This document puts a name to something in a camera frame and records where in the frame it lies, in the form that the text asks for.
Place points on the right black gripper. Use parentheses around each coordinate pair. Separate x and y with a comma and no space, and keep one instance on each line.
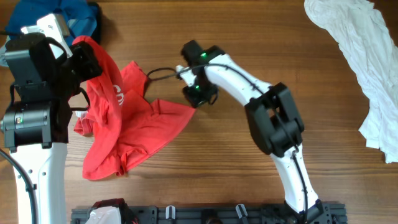
(196,98)

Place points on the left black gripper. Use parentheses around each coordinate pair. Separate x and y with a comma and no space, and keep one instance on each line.
(83,52)

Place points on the red soccer t-shirt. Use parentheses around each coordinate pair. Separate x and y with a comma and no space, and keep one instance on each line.
(127,128)

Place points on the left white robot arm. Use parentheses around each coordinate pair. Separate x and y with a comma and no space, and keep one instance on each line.
(35,128)

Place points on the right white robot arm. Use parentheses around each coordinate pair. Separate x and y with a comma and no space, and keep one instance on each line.
(274,121)

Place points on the blue polo shirt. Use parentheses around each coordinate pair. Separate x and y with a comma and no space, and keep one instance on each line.
(77,14)

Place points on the grey folded garment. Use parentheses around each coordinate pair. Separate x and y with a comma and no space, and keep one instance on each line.
(3,62)

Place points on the white crumpled cloth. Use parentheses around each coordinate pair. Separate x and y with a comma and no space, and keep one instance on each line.
(365,41)

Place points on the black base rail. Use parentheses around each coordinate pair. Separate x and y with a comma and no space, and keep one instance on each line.
(328,213)

